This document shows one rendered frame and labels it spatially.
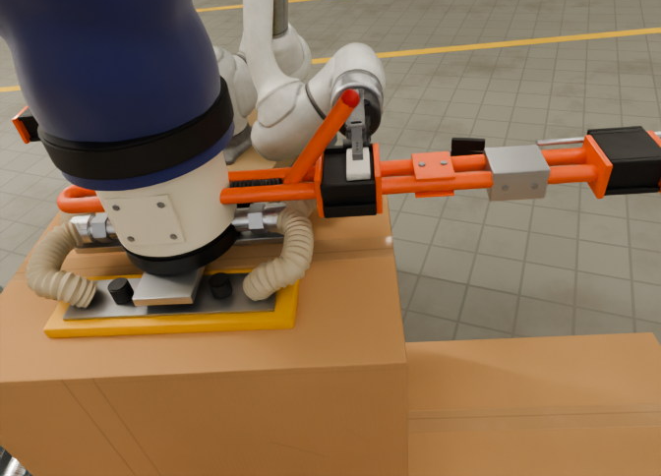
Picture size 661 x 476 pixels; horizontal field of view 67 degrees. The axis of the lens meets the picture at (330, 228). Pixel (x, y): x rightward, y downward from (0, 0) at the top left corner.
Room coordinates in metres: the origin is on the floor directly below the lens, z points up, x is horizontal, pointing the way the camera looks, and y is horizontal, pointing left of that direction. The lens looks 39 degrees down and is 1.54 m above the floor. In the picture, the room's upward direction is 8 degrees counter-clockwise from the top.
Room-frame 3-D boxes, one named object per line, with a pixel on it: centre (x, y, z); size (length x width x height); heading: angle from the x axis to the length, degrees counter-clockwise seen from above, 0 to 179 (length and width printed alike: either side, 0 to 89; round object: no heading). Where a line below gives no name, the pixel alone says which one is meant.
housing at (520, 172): (0.53, -0.25, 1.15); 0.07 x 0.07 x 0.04; 83
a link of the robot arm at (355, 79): (0.79, -0.07, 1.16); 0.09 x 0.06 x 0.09; 83
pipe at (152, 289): (0.59, 0.21, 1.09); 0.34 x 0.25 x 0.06; 83
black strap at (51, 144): (0.59, 0.21, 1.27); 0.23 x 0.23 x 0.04
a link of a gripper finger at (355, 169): (0.56, -0.05, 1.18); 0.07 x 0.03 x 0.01; 173
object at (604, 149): (0.51, -0.38, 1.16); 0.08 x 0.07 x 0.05; 83
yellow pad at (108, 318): (0.49, 0.23, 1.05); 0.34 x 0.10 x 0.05; 83
